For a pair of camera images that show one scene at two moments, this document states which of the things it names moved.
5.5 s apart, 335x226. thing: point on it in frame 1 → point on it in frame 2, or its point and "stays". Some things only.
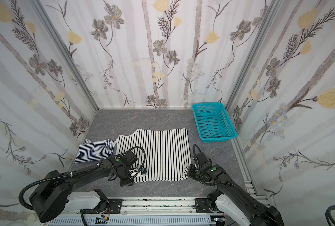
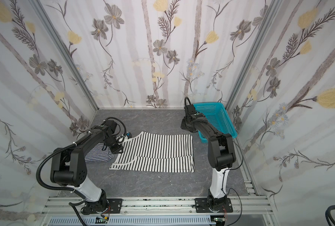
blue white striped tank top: x=89 y=151 stays
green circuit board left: x=100 y=220 stays
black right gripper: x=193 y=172 → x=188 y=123
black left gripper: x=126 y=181 → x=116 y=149
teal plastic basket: x=213 y=122 stays
